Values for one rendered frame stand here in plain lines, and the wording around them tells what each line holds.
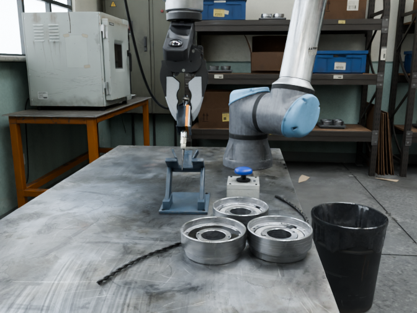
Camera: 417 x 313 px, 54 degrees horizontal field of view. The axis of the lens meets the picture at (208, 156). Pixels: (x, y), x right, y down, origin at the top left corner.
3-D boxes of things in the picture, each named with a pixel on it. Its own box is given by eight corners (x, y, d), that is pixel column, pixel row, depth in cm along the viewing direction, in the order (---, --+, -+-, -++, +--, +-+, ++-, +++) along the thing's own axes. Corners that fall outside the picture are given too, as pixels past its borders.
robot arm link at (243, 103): (246, 127, 131) (246, 84, 128) (280, 132, 122) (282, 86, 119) (219, 131, 123) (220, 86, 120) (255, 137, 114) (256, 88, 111)
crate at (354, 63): (356, 72, 431) (358, 51, 426) (366, 74, 394) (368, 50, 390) (306, 72, 436) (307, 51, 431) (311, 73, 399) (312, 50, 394)
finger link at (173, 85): (180, 118, 90) (185, 75, 88) (177, 122, 84) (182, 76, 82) (166, 117, 90) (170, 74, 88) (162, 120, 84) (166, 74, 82)
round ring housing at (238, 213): (245, 212, 85) (246, 193, 84) (280, 229, 76) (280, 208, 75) (201, 222, 79) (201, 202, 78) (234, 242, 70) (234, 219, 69)
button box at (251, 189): (259, 205, 89) (260, 184, 87) (226, 204, 89) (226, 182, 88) (258, 194, 96) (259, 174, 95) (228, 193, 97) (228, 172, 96)
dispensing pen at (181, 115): (173, 166, 78) (177, 90, 84) (175, 174, 82) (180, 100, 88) (184, 166, 78) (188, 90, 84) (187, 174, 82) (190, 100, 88)
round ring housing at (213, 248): (188, 271, 61) (188, 245, 60) (175, 241, 70) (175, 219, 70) (255, 262, 63) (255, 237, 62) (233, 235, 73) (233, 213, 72)
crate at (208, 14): (244, 24, 433) (245, 2, 428) (246, 20, 396) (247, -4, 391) (195, 24, 435) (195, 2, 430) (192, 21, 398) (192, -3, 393)
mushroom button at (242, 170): (252, 192, 90) (252, 169, 88) (233, 191, 90) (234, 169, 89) (252, 186, 93) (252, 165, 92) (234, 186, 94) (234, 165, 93)
